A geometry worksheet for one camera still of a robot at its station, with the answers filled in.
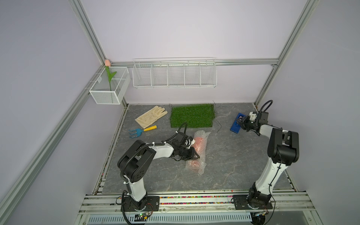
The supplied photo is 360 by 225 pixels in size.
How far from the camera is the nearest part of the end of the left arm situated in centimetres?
77

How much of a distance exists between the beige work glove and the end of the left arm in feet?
1.28

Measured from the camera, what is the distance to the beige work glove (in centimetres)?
111
